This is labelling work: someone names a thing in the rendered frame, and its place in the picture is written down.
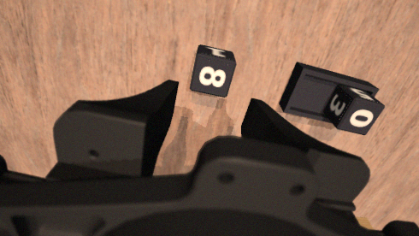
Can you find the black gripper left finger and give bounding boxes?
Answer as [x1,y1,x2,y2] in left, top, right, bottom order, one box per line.
[45,80,179,181]

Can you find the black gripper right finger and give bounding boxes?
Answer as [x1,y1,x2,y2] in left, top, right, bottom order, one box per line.
[241,98,370,225]

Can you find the dark grey calendar cube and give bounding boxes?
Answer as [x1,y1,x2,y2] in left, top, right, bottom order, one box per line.
[190,44,237,97]
[323,84,385,135]

